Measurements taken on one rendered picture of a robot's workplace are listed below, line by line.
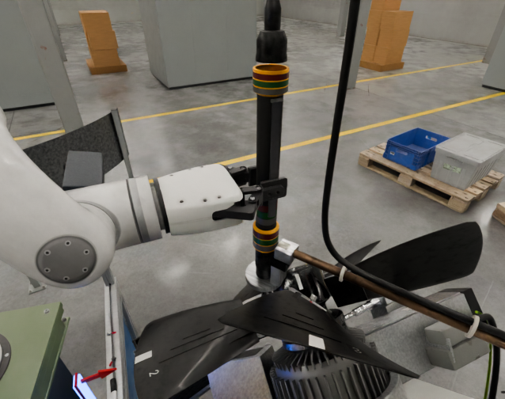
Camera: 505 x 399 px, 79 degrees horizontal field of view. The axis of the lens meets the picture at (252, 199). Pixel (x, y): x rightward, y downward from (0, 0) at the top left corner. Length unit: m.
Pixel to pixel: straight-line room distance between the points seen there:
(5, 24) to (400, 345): 6.28
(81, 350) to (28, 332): 1.21
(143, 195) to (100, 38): 8.15
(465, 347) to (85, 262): 0.72
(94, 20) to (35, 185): 8.17
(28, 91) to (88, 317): 4.83
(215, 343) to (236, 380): 0.17
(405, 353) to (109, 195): 0.66
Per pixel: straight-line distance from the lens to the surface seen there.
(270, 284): 0.57
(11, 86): 6.55
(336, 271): 0.49
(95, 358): 2.16
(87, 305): 2.41
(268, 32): 0.38
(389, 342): 0.77
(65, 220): 0.31
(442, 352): 0.79
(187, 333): 0.68
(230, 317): 0.40
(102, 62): 8.57
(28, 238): 0.32
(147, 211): 0.38
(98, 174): 1.13
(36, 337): 1.01
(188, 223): 0.39
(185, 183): 0.41
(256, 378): 0.77
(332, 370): 0.64
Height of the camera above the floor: 1.74
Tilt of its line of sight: 35 degrees down
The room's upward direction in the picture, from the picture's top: straight up
